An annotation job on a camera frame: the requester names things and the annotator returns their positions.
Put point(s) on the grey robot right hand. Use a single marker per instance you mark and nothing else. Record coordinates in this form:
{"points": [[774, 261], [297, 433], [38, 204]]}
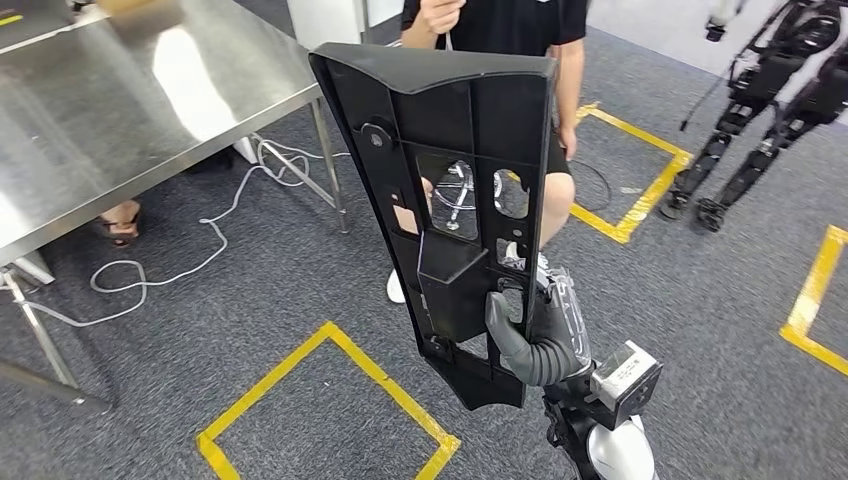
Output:
{"points": [[560, 311]]}

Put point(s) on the white sneaker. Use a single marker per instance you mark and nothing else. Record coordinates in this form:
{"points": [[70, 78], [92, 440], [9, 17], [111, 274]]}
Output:
{"points": [[395, 288]]}

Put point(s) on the chrome swivel stool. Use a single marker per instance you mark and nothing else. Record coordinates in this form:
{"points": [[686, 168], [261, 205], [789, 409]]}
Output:
{"points": [[456, 192]]}

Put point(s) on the white partition board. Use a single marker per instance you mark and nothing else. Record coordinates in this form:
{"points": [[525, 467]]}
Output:
{"points": [[331, 20]]}

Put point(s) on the black humanoid robot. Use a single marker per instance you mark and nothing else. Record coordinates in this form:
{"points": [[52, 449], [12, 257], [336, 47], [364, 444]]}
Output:
{"points": [[762, 76]]}

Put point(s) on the black plastic panel part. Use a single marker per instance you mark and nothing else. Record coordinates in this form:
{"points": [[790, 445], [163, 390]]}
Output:
{"points": [[457, 291]]}

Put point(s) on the person's right hand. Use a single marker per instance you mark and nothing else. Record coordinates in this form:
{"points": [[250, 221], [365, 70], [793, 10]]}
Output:
{"points": [[444, 14]]}

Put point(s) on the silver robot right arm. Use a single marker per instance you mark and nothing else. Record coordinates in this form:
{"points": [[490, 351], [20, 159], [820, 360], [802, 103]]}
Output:
{"points": [[619, 454]]}

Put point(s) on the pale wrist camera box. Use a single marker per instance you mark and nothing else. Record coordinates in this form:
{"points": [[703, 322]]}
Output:
{"points": [[623, 381]]}

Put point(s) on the person's left hand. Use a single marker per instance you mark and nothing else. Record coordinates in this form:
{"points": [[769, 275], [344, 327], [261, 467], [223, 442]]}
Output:
{"points": [[568, 142]]}

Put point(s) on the person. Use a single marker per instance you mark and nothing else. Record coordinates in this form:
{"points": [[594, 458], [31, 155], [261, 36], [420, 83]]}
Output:
{"points": [[503, 26], [119, 222]]}

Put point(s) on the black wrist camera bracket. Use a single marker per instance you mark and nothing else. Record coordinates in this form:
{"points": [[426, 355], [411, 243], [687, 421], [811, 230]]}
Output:
{"points": [[570, 411]]}

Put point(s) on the yellow floor tape square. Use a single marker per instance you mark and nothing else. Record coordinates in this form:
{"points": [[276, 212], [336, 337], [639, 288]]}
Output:
{"points": [[659, 193], [807, 291]]}

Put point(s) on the person's right forearm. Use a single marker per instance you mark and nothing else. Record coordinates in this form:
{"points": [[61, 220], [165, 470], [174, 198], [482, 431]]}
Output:
{"points": [[414, 33]]}

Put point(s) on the stainless steel workbench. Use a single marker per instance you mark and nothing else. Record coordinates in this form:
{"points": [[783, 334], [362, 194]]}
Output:
{"points": [[132, 99]]}

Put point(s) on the person's left forearm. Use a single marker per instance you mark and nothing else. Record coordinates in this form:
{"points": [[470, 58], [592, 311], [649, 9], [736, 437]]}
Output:
{"points": [[571, 86]]}

